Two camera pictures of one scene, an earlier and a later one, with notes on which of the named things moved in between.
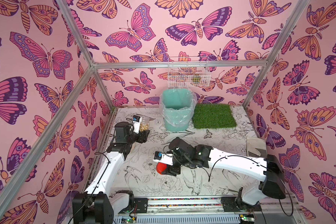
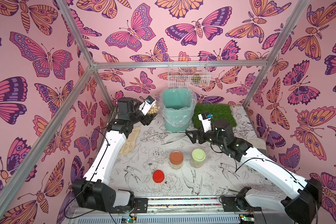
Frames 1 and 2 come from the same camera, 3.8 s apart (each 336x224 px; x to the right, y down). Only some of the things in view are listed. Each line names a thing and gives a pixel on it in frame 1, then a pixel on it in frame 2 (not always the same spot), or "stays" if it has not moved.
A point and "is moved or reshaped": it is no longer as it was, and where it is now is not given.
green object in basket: (196, 79) stays
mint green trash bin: (177, 106) stays
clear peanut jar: (144, 124) is moved or reshaped
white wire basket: (188, 72) stays
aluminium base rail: (202, 210) stays
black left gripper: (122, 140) -> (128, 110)
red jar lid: (160, 167) -> (158, 176)
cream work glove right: (256, 147) stays
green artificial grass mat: (209, 115) stays
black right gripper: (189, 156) -> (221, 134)
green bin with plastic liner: (177, 105) stays
